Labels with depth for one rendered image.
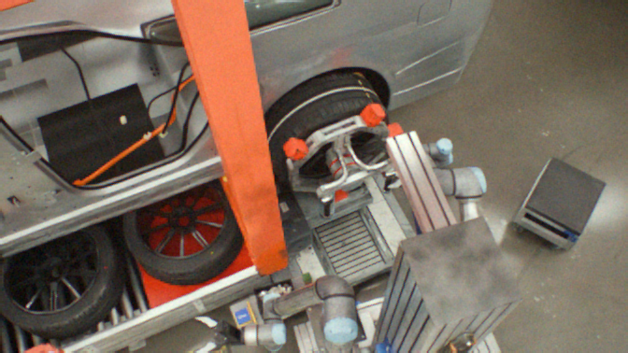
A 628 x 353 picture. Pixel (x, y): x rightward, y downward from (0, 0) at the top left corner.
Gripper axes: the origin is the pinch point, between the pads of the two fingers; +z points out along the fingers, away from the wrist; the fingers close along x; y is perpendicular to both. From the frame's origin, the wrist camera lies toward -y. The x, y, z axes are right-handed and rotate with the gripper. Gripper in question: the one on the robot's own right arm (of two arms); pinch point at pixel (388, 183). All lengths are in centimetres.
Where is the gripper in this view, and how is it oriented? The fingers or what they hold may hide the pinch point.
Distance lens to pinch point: 309.6
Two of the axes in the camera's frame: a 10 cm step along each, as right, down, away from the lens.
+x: 4.1, 8.0, -4.3
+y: -0.2, -4.7, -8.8
